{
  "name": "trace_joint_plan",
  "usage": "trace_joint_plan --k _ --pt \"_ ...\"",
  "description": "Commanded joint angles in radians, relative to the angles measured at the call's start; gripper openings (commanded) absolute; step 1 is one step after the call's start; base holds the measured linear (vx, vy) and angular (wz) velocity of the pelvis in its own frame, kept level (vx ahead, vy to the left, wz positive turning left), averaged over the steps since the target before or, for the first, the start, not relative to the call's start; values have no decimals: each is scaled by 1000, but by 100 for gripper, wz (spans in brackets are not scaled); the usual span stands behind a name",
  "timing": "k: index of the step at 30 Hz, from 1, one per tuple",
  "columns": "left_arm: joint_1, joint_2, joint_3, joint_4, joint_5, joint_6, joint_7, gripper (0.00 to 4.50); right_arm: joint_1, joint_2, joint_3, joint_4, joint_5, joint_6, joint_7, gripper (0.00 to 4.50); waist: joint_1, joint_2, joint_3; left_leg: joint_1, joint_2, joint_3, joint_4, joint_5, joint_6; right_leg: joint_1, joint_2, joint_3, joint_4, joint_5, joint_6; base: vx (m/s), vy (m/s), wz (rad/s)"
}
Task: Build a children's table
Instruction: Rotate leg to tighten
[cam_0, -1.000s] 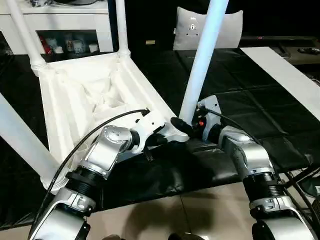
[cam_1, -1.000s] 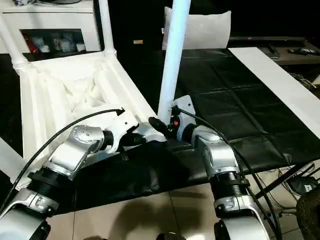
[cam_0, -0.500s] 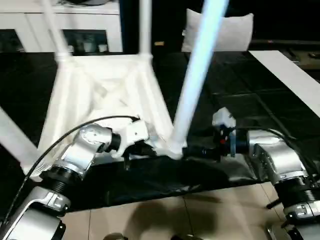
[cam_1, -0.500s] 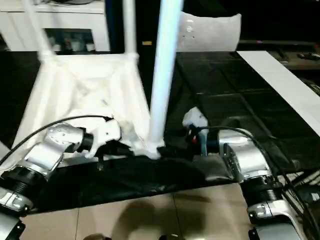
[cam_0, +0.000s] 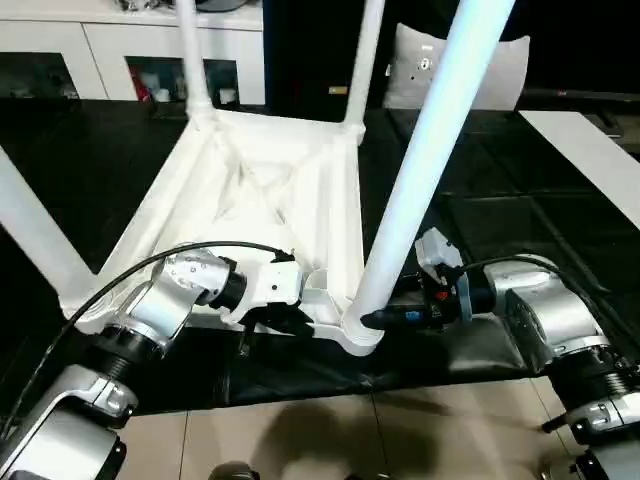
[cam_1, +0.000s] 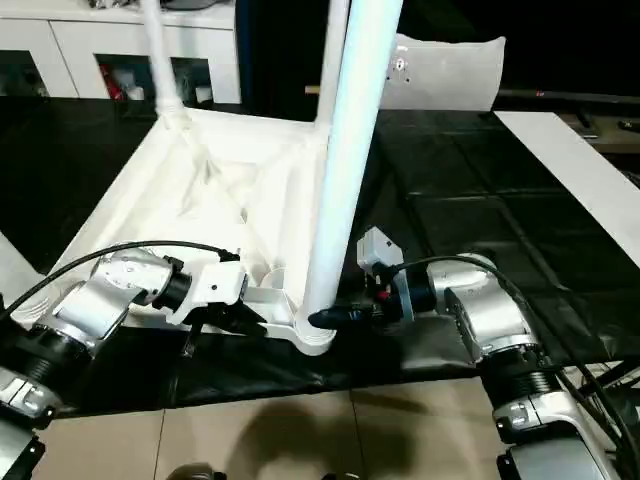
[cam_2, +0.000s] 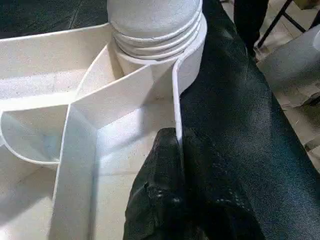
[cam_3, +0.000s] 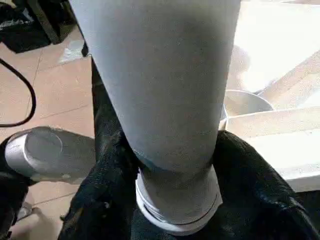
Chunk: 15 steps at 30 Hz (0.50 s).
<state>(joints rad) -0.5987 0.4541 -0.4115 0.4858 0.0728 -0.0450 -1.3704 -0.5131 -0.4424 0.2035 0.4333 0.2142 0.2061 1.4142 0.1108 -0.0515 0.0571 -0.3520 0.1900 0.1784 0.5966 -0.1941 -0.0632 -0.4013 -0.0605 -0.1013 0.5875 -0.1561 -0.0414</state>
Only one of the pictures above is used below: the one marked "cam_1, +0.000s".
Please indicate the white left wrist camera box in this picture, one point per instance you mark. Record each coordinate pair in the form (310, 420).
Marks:
(215, 287)

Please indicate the white plastic table leg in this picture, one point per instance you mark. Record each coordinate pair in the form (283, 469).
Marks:
(350, 150)
(162, 65)
(15, 260)
(330, 60)

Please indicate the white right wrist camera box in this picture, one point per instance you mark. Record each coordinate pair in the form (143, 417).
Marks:
(380, 250)

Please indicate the white flat panel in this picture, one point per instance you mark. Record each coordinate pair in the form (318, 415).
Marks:
(575, 155)

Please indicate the grey helmet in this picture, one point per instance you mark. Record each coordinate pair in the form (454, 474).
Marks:
(192, 4)

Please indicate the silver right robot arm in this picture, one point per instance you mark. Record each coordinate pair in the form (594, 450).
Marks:
(495, 315)

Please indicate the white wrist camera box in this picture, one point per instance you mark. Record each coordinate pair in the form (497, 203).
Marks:
(215, 287)
(380, 250)

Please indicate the white sideboard with glass doors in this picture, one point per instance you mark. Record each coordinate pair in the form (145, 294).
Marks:
(75, 45)

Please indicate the black quilted mat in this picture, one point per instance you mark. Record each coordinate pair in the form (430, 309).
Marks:
(500, 210)

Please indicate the white plastic table top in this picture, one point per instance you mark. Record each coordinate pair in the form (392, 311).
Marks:
(200, 175)

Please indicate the black remote control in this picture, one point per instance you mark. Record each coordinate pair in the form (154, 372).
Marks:
(630, 125)

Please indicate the grey cushion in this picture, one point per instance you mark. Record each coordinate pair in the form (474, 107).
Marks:
(450, 70)

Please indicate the black bar with red mark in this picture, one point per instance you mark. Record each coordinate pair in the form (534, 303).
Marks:
(575, 94)

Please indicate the black cabinet with gold label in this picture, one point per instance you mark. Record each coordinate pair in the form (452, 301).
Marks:
(280, 55)

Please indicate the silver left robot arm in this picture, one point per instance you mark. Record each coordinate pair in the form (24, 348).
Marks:
(100, 300)

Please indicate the black metal stand leg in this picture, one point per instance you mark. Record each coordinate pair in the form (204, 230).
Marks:
(620, 375)

